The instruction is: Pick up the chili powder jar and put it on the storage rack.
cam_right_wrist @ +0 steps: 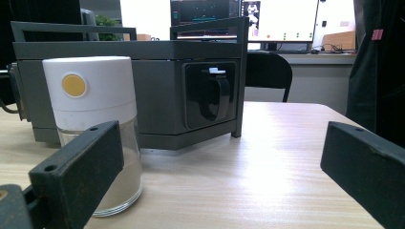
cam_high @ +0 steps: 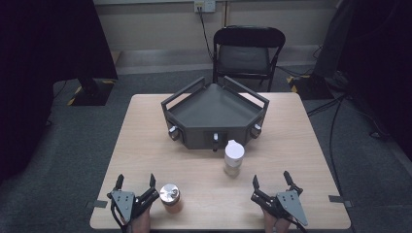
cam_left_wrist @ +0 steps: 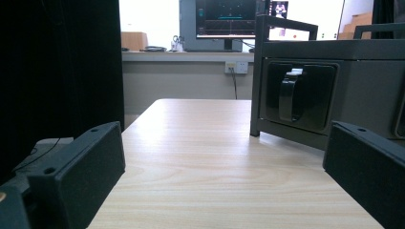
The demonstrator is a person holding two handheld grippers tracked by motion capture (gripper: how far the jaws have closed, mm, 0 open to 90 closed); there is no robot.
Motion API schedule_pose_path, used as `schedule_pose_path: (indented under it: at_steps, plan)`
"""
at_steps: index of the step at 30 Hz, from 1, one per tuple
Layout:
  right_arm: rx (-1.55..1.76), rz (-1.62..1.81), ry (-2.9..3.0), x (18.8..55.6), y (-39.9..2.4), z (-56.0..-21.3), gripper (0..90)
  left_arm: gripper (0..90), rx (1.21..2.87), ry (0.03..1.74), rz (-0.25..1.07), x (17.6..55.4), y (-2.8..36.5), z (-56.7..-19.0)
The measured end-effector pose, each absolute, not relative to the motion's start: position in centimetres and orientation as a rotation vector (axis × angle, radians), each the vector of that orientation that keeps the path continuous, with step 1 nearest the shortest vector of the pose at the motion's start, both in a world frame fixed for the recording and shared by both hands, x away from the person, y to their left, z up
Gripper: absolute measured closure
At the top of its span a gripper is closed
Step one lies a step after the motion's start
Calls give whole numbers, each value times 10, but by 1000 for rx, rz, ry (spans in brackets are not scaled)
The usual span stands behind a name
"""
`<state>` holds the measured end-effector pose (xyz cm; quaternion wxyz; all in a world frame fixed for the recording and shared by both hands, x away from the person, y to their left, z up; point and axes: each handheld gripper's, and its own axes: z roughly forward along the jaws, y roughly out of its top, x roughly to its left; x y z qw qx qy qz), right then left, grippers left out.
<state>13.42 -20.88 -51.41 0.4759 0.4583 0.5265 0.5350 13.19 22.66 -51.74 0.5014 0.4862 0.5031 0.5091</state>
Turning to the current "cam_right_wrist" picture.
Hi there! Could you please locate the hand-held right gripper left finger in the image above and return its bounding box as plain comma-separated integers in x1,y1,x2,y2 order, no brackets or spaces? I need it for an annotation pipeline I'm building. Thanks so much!
28,119,125,229

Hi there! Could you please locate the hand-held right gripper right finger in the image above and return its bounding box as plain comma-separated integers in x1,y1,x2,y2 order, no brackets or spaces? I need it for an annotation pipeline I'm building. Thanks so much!
319,120,405,229

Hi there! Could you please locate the white-capped clear jar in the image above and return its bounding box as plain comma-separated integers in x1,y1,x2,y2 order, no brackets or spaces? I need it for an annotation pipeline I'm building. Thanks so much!
42,55,143,218

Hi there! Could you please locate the dark grey corner rack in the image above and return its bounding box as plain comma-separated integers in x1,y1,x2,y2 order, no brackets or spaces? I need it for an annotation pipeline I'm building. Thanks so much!
10,16,250,151

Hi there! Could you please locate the dark curtain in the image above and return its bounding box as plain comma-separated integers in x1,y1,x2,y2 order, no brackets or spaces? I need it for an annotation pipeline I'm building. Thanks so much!
345,0,405,149
0,0,82,106

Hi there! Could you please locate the white background desk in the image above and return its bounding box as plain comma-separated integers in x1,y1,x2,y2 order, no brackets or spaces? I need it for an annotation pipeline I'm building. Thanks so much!
244,50,358,116

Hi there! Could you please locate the brown cardboard box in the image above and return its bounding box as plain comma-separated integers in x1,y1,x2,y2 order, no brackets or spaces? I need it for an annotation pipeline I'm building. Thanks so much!
321,30,357,52

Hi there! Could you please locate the black folding chair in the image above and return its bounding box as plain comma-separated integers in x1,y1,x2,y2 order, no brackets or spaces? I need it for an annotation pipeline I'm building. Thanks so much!
245,51,293,103

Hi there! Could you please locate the green plant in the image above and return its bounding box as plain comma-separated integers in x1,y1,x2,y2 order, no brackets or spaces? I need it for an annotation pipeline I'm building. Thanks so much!
95,14,124,42

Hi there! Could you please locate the black rack hook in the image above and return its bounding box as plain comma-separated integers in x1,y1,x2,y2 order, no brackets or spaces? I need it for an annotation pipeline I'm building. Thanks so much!
181,60,239,130

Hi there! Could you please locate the monitor with white screen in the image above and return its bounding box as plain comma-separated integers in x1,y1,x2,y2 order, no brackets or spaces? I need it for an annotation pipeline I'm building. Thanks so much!
242,0,320,53

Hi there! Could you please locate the monitor with dark screen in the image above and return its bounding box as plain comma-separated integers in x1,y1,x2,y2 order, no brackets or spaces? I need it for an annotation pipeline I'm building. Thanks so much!
170,0,243,41

